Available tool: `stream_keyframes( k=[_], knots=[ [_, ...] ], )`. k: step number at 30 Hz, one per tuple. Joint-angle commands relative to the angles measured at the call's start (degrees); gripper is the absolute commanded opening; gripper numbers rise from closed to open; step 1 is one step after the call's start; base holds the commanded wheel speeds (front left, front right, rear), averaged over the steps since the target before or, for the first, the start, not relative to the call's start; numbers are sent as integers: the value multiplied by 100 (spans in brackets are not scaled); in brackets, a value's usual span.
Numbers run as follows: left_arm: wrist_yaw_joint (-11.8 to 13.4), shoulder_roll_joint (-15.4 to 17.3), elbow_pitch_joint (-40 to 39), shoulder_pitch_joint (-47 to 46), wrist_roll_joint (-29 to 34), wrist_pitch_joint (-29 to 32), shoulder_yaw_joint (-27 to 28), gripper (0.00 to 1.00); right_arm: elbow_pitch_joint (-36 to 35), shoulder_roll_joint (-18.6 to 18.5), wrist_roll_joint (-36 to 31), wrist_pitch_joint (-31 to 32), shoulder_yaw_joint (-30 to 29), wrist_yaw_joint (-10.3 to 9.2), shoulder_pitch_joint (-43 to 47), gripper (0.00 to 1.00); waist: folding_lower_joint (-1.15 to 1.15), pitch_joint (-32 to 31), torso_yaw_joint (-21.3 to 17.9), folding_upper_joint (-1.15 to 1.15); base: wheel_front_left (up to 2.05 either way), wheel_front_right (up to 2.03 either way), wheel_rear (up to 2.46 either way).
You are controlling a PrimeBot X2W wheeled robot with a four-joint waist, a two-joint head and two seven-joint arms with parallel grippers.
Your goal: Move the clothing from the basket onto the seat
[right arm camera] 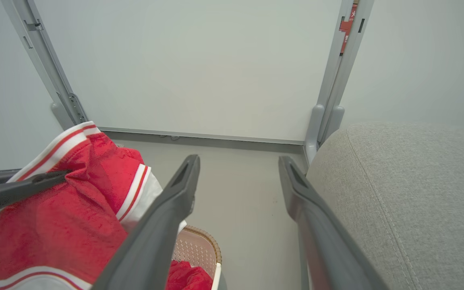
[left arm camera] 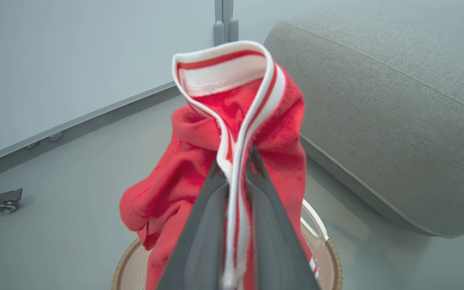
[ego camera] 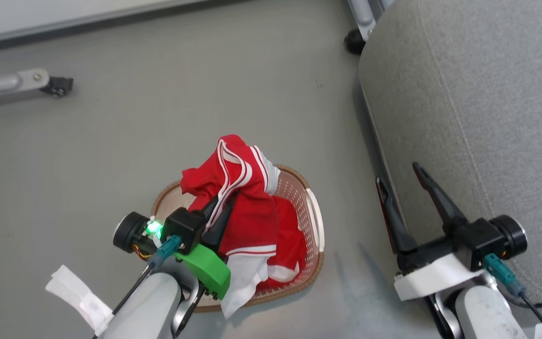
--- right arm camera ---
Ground grey fabric sofa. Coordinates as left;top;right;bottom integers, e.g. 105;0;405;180
305;122;464;290

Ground grey partition post with foot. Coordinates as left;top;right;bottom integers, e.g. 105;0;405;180
2;0;89;130

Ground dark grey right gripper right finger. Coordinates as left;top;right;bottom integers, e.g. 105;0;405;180
278;156;389;290

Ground plain red shirt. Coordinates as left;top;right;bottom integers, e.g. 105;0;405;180
166;260;213;290

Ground cream perforated laundry basket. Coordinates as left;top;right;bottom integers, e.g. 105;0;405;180
172;225;222;290

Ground long grey partition bottom rail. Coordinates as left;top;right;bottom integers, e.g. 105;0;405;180
98;127;306;146

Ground red shorts with white stripes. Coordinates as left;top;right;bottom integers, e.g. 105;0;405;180
0;121;187;290

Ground red sign sticker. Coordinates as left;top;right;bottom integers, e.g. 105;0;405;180
339;3;358;55

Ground grey partition post foot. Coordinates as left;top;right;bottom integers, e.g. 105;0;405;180
302;0;375;164

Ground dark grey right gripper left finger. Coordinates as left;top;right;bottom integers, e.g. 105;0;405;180
91;155;201;290

